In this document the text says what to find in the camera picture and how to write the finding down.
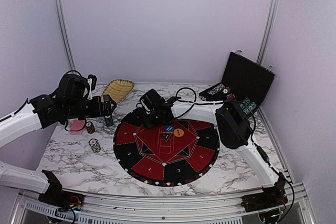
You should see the red playing card deck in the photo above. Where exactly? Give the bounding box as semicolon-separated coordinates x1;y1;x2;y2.
70;120;86;135

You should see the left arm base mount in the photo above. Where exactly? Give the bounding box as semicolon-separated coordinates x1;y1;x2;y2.
38;170;84;211

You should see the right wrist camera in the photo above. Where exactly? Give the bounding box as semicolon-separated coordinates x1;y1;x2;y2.
139;89;165;112

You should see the aluminium front rail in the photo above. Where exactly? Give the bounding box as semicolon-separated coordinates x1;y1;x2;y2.
9;183;316;223

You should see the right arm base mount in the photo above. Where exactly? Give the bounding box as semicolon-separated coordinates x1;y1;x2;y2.
241;173;288;212

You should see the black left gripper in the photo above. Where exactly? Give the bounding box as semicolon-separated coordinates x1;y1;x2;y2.
64;94;116;120

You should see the aluminium wall post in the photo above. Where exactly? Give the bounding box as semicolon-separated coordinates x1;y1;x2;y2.
257;0;279;65
54;0;76;70

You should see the black triangular button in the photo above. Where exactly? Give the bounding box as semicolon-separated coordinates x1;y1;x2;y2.
160;133;172;142

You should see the black poker chip case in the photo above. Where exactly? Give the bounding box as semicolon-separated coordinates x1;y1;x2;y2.
199;52;275;116

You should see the blue green chip stack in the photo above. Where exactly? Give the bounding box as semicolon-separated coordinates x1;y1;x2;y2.
104;115;113;127

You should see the woven bamboo tray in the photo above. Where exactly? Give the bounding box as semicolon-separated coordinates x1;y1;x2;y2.
102;79;135;104

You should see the right aluminium wall post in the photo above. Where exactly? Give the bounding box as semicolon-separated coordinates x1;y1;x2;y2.
257;0;279;65

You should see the white black chip stack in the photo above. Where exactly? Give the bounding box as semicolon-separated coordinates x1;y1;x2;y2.
88;138;101;153

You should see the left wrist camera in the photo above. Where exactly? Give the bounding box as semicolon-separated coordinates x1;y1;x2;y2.
87;74;97;100

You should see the blue round blind button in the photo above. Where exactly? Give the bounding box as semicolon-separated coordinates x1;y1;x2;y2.
164;125;174;132

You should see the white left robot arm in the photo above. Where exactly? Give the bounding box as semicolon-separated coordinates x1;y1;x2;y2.
1;70;117;206

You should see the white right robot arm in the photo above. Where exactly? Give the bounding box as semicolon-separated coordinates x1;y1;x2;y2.
139;97;286;207

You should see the left aluminium wall post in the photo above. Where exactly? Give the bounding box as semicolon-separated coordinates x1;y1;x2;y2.
54;0;76;70

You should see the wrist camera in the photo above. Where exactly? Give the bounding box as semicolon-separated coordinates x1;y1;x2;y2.
139;89;165;112
87;74;97;100

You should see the orange round blind button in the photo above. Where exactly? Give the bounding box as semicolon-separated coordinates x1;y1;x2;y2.
173;129;184;137

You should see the orange black chip stack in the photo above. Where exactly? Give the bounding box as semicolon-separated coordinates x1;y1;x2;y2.
85;121;96;134

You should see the round red black poker mat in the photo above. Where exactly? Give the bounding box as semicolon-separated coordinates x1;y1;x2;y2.
113;109;219;187

